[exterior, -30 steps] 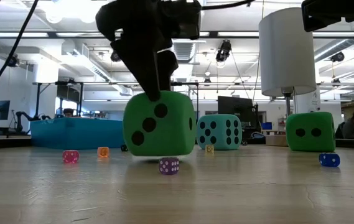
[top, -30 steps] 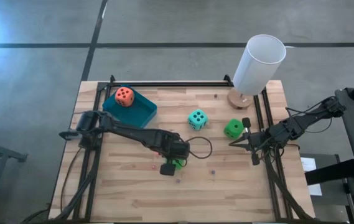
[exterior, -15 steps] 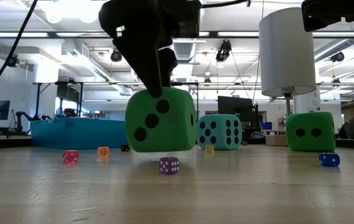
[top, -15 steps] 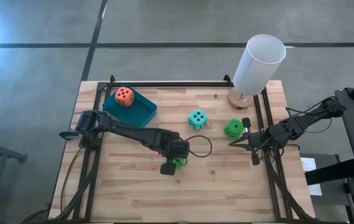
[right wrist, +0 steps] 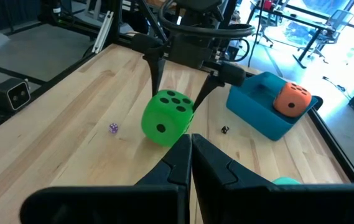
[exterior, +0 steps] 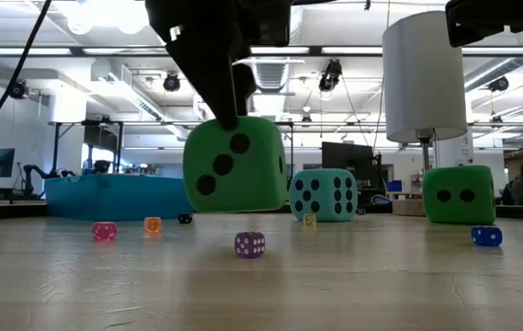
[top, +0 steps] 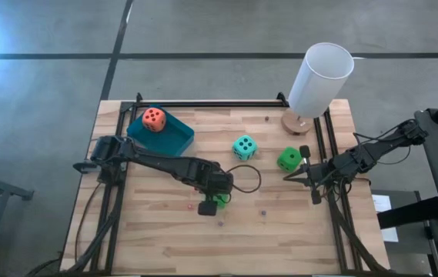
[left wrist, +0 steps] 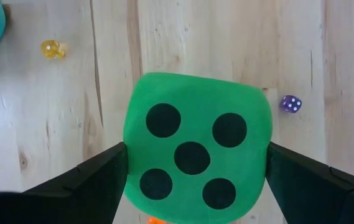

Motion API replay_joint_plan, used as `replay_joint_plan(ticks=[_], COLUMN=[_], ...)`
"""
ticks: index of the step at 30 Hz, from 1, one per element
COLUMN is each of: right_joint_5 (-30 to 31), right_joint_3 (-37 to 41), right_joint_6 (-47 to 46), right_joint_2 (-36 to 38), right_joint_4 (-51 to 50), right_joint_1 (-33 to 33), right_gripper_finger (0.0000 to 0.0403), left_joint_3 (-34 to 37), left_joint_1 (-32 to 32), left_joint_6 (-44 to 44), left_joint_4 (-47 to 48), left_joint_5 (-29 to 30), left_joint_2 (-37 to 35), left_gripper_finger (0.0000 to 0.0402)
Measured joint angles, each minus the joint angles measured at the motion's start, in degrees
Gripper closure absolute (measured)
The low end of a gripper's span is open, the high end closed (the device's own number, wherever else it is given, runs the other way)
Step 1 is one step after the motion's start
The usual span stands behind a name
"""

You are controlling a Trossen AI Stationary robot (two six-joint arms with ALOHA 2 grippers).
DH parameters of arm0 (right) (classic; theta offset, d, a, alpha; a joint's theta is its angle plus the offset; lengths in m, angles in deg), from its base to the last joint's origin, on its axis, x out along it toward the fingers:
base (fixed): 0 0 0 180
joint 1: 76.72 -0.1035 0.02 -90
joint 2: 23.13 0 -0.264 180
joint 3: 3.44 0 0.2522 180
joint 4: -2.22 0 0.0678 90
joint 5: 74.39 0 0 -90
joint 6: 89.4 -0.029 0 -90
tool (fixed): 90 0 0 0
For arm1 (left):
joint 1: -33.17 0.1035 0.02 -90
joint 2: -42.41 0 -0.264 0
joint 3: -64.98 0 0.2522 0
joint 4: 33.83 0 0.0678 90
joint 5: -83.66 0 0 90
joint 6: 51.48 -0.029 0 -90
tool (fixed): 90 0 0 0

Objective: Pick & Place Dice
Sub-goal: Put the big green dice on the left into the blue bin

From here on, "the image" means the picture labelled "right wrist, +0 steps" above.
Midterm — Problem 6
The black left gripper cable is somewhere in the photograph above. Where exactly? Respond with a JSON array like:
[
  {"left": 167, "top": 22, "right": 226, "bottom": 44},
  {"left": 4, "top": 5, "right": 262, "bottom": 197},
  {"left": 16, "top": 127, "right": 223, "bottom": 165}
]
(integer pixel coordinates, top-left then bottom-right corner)
[{"left": 159, "top": 0, "right": 256, "bottom": 40}]

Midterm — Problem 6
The blue plastic bin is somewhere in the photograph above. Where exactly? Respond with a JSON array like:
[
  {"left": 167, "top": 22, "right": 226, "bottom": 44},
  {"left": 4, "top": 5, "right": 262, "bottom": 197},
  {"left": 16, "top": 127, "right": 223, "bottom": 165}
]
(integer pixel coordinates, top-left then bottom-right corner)
[{"left": 225, "top": 71, "right": 319, "bottom": 141}]

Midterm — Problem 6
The large green foam die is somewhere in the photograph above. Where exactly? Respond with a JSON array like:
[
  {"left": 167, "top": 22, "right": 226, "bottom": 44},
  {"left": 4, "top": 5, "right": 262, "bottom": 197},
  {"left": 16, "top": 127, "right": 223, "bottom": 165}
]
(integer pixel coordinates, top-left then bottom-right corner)
[{"left": 141, "top": 89, "right": 195, "bottom": 147}]

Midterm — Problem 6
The large teal foam die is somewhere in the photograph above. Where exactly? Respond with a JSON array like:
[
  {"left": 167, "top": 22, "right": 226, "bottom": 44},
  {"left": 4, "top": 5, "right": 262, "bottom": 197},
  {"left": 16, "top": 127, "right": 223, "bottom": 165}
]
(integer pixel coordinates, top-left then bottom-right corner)
[{"left": 271, "top": 176, "right": 302, "bottom": 186}]

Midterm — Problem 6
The black table-level camera box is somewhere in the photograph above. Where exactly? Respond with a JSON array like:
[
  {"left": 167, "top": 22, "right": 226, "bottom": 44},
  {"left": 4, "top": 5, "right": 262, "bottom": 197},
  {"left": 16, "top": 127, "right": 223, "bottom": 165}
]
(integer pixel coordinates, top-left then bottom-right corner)
[{"left": 0, "top": 77, "right": 31, "bottom": 112}]

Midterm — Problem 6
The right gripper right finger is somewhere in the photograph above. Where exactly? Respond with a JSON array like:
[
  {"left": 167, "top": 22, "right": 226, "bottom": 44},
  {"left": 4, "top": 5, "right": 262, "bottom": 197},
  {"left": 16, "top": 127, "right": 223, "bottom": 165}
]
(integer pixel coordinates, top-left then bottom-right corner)
[{"left": 191, "top": 133, "right": 354, "bottom": 224}]

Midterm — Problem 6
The large orange foam die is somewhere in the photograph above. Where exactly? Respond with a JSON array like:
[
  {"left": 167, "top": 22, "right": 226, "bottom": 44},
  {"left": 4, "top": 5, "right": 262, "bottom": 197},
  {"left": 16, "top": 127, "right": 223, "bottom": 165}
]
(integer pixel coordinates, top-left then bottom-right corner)
[{"left": 272, "top": 82, "right": 313, "bottom": 118}]

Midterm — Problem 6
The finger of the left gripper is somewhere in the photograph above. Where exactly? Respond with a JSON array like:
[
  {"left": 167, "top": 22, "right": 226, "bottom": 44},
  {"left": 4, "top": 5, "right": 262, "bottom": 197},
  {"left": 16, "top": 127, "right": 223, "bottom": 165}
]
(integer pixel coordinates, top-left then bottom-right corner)
[
  {"left": 131, "top": 32, "right": 167, "bottom": 97},
  {"left": 192, "top": 62, "right": 246, "bottom": 113}
]

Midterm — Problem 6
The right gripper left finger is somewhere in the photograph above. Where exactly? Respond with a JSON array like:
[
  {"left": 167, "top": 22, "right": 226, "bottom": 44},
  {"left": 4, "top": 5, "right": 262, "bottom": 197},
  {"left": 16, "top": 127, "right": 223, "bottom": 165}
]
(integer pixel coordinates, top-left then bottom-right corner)
[{"left": 19, "top": 133, "right": 193, "bottom": 224}]

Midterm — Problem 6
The white aluminium bar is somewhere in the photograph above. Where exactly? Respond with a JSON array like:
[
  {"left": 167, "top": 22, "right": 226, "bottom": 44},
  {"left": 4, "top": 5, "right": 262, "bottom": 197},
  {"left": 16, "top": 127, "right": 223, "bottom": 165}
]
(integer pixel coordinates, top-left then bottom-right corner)
[{"left": 91, "top": 11, "right": 114, "bottom": 54}]

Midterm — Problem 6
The black office desk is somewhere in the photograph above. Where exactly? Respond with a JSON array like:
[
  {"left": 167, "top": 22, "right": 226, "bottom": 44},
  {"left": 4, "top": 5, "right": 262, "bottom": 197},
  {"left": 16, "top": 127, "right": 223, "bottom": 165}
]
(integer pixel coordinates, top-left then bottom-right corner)
[{"left": 248, "top": 0, "right": 352, "bottom": 69}]

